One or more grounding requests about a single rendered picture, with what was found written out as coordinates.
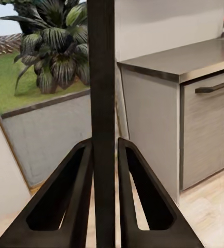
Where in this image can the dishwasher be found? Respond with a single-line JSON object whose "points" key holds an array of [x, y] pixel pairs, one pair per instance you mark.
{"points": [[201, 128]]}

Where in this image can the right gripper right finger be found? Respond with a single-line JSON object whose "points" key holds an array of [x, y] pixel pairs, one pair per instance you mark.
{"points": [[168, 227]]}

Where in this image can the fixed window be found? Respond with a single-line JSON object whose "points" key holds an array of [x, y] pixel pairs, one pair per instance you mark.
{"points": [[45, 106]]}

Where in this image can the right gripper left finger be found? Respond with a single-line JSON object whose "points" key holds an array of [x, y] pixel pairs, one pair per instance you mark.
{"points": [[57, 215]]}

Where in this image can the poster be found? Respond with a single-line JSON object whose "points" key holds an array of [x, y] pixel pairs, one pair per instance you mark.
{"points": [[101, 44]]}

